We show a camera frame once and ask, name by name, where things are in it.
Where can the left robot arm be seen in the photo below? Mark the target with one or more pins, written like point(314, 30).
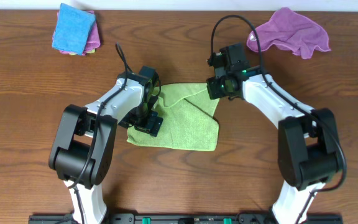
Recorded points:
point(82, 151)

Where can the purple crumpled cloth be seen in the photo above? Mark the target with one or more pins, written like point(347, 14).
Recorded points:
point(290, 31)

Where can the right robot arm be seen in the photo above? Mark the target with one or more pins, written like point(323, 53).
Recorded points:
point(308, 156)

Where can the green folded cloth bottom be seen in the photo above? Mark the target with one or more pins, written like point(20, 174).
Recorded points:
point(92, 51)

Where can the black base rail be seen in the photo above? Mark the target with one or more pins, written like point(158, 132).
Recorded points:
point(128, 218)

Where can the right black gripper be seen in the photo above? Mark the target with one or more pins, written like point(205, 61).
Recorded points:
point(214, 93)

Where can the blue folded cloth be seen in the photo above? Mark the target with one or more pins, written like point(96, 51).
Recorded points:
point(72, 29)

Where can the purple folded cloth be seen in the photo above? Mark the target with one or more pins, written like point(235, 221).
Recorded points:
point(93, 41)

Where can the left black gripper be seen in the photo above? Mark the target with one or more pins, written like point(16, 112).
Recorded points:
point(150, 126)

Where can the green microfiber cloth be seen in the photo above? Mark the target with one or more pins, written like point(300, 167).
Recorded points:
point(188, 122)

